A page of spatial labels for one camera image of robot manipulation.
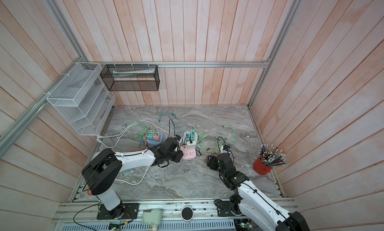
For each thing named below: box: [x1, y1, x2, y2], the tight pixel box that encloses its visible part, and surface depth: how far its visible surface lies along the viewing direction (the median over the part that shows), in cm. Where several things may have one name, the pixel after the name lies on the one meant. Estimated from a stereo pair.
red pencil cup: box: [253, 156, 273, 175], surface depth 81 cm
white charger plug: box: [187, 140, 196, 150], surface depth 91 cm
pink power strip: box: [179, 140, 197, 161], surface depth 92 cm
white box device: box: [141, 209, 163, 231], surface depth 70 cm
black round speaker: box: [181, 206, 194, 222], surface depth 70 cm
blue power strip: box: [146, 132, 163, 146], surface depth 98 cm
